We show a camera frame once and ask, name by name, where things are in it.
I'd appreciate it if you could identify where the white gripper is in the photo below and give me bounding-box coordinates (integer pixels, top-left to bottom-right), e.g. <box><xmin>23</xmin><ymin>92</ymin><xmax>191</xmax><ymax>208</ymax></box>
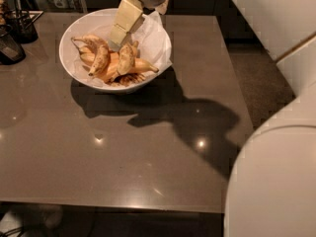
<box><xmin>109</xmin><ymin>0</ymin><xmax>169</xmax><ymax>50</ymax></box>

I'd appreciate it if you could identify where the spotted banana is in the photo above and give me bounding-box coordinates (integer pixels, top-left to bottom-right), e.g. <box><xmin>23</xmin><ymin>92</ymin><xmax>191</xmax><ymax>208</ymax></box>
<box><xmin>117</xmin><ymin>43</ymin><xmax>136</xmax><ymax>75</ymax></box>
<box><xmin>71</xmin><ymin>35</ymin><xmax>110</xmax><ymax>76</ymax></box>

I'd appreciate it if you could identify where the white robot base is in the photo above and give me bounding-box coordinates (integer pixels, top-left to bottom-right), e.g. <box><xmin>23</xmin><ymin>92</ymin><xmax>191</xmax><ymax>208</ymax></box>
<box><xmin>0</xmin><ymin>204</ymin><xmax>63</xmax><ymax>237</ymax></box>

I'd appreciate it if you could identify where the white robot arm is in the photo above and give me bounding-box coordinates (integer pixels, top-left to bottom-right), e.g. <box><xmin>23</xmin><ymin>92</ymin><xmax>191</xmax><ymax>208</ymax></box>
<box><xmin>203</xmin><ymin>0</ymin><xmax>316</xmax><ymax>237</ymax></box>

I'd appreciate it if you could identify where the white bowl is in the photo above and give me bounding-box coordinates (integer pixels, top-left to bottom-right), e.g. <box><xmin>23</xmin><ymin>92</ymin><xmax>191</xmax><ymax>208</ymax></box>
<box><xmin>59</xmin><ymin>9</ymin><xmax>165</xmax><ymax>94</ymax></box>

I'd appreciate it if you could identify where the long banana lower right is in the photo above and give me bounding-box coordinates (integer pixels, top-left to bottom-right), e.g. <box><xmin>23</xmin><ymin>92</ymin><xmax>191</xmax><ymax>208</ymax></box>
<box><xmin>97</xmin><ymin>58</ymin><xmax>159</xmax><ymax>84</ymax></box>

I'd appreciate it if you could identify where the dark bruised banana bottom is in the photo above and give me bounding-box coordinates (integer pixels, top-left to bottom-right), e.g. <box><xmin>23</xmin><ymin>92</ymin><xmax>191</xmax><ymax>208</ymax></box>
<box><xmin>115</xmin><ymin>73</ymin><xmax>146</xmax><ymax>87</ymax></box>

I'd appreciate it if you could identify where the white paper liner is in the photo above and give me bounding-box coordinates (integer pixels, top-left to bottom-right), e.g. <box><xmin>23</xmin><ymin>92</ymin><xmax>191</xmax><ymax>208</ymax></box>
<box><xmin>132</xmin><ymin>11</ymin><xmax>172</xmax><ymax>73</ymax></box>

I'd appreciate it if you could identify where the black mesh cup holder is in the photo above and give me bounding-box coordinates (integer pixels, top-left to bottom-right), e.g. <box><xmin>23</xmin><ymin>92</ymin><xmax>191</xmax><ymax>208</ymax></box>
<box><xmin>4</xmin><ymin>0</ymin><xmax>39</xmax><ymax>43</ymax></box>

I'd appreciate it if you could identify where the black mesh basket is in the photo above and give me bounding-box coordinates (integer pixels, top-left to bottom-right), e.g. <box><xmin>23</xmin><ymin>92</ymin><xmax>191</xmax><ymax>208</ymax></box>
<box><xmin>0</xmin><ymin>25</ymin><xmax>26</xmax><ymax>65</ymax></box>

